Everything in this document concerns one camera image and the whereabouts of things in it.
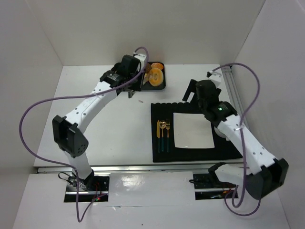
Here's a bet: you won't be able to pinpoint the stainless steel tongs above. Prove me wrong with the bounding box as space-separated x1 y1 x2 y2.
127 73 149 98

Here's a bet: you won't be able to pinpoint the orange glazed donut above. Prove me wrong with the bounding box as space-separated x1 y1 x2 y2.
148 68 164 87

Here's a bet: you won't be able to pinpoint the white cup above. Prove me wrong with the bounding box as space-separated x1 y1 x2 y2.
214 127 229 141

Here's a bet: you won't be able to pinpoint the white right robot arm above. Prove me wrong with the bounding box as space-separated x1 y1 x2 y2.
183 72 289 200

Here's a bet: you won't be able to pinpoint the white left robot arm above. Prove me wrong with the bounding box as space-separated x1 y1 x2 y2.
52 53 147 190

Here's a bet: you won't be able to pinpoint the dark brown bread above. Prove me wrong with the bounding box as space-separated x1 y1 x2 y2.
145 63 152 73

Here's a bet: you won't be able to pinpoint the orange topped round bun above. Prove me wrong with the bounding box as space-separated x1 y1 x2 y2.
151 62 164 70

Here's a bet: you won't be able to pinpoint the black serving tray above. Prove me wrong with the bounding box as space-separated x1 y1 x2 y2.
142 62 166 91

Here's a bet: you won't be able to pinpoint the white square plate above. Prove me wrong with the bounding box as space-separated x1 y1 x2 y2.
173 113 214 149

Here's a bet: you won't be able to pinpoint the aluminium rail right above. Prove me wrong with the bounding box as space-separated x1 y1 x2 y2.
221 66 244 116

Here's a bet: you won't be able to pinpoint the aluminium rail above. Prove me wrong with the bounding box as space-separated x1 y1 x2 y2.
38 164 212 174
221 66 244 116

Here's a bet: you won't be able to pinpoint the gold fork teal handle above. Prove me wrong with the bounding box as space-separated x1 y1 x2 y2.
165 119 171 153

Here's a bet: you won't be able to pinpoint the gold spoon teal handle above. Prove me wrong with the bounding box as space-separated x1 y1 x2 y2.
159 120 166 152

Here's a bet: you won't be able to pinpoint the gold knife teal handle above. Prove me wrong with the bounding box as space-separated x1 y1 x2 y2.
156 120 161 153

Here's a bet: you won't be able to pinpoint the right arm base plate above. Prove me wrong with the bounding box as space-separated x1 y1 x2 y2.
189 174 235 192

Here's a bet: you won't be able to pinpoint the aluminium rail front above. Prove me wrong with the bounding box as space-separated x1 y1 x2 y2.
38 164 212 174

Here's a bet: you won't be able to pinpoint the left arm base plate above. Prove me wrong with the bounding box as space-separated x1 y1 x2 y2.
65 176 110 195

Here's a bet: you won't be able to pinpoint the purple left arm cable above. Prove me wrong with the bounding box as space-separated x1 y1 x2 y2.
19 46 150 223

